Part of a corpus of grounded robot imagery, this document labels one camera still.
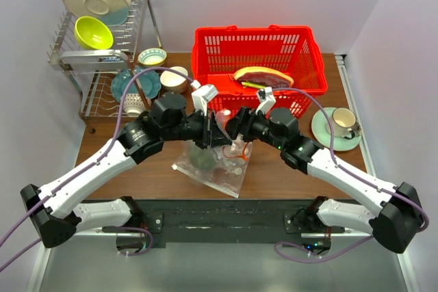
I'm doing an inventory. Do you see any teal patterned small bowl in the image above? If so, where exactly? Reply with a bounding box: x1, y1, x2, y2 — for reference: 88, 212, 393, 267
137, 48, 167, 68

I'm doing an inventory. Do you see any cream enamel mug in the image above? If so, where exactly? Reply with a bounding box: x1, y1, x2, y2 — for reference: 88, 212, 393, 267
326, 107, 362, 140

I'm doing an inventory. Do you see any metal dish rack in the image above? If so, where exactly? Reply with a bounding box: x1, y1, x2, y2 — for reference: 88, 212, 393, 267
49, 0, 163, 133

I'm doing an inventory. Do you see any clear orange zip top bag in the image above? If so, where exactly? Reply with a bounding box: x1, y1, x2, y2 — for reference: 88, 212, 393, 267
181, 109, 254, 183

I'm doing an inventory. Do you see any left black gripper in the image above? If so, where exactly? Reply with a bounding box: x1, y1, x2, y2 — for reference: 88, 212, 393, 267
162, 107, 232, 149

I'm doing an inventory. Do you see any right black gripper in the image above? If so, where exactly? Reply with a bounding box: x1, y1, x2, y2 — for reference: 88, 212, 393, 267
220, 106, 285, 151

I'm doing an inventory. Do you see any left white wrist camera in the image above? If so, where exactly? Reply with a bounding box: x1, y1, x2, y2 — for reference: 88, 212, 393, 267
191, 84, 218, 116

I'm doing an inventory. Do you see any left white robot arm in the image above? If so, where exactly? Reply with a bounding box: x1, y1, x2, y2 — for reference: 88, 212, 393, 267
21, 93, 232, 248

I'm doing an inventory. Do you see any clear bag with white dots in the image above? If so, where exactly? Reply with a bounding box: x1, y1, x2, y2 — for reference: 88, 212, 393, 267
170, 141, 253, 200

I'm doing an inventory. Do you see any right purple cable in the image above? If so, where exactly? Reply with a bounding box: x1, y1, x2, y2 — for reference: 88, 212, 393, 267
273, 87, 430, 264

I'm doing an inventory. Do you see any teal scalloped plate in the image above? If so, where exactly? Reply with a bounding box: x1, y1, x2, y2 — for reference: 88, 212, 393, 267
110, 69, 162, 103

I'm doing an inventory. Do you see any mint green saucer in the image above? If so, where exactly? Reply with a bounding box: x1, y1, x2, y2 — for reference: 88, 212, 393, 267
311, 107, 362, 152

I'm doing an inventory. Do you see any cream white bowl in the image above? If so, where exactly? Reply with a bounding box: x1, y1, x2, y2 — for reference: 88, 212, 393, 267
160, 70, 188, 94

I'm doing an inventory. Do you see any toy steak slice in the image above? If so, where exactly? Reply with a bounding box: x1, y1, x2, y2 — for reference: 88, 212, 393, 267
233, 66, 294, 89

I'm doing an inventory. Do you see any red plastic shopping basket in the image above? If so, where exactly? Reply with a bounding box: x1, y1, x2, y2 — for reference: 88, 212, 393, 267
192, 25, 328, 118

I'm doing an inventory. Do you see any green toy vegetable stick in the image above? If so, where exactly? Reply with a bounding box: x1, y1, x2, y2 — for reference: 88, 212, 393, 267
241, 81, 265, 89

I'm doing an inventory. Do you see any lime green bowl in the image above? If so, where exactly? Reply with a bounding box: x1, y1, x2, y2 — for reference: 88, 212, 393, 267
74, 16, 114, 50

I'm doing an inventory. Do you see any green toy melon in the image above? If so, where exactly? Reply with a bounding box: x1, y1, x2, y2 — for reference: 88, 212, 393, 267
188, 146, 218, 171

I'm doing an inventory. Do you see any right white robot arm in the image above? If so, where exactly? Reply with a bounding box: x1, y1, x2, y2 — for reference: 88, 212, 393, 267
225, 107, 426, 254

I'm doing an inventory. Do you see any grey patterned white bowl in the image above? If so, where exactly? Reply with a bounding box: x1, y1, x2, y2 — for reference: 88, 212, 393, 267
120, 93, 152, 117

